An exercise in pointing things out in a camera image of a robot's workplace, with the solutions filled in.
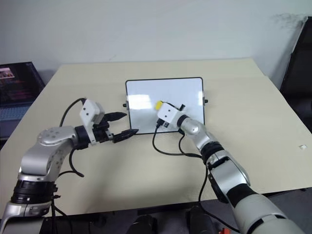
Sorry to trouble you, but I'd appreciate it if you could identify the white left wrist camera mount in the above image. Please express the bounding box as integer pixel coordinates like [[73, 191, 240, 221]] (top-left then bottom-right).
[[79, 98, 106, 143]]

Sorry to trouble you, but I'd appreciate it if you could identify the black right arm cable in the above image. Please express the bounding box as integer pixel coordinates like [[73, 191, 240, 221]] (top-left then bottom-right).
[[152, 118, 241, 233]]

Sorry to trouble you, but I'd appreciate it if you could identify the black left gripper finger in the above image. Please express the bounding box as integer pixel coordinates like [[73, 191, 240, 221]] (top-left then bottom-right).
[[113, 128, 140, 144], [104, 112, 128, 123]]

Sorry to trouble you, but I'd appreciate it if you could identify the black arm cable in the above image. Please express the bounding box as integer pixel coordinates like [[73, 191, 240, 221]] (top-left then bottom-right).
[[50, 97, 87, 216], [152, 118, 241, 233]]

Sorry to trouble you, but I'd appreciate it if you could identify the dark rounded shape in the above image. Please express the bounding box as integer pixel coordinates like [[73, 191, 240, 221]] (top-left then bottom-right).
[[132, 214, 158, 234], [185, 205, 215, 234]]

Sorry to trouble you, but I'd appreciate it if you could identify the black flat housing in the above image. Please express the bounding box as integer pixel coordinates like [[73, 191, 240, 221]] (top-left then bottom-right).
[[39, 214, 108, 234]]

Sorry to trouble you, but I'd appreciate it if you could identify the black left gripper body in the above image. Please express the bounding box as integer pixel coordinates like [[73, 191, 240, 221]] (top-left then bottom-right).
[[93, 120, 115, 145]]

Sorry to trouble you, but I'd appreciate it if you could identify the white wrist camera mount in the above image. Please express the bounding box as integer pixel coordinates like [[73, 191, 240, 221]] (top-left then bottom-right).
[[79, 98, 106, 143], [156, 102, 183, 130]]

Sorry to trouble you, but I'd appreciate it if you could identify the dark box with pictures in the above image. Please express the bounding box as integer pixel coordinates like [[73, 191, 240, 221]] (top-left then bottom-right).
[[0, 61, 46, 123]]

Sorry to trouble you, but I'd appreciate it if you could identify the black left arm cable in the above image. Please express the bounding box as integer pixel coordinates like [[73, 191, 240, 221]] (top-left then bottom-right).
[[50, 97, 87, 216]]

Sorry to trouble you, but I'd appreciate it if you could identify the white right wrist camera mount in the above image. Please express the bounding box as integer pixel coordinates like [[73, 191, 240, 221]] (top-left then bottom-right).
[[156, 102, 183, 130]]

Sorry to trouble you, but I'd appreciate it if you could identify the black-framed small whiteboard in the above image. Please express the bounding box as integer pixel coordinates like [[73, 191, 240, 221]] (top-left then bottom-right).
[[122, 77, 209, 136]]

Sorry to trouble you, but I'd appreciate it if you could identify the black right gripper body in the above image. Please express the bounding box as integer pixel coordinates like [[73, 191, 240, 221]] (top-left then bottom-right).
[[161, 99, 187, 111]]

